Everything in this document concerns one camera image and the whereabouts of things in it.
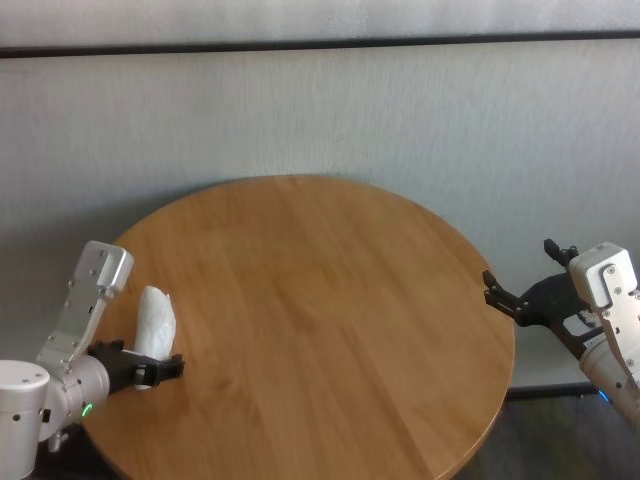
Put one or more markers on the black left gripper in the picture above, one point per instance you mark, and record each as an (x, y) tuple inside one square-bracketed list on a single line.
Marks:
[(122, 372)]

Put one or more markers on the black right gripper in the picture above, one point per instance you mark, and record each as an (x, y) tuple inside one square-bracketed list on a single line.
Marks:
[(550, 305)]

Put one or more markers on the white sandbag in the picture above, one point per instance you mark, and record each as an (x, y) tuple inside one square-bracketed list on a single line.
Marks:
[(156, 325)]

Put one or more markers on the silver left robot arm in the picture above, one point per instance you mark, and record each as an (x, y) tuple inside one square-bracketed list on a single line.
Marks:
[(25, 405)]

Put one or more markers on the black baseboard strip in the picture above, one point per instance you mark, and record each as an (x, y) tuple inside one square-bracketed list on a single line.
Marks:
[(550, 391)]

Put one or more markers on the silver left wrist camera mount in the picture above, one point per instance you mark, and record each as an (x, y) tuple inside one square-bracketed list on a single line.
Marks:
[(100, 270)]

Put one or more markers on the black wall rail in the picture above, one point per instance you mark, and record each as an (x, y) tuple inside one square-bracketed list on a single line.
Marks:
[(300, 44)]

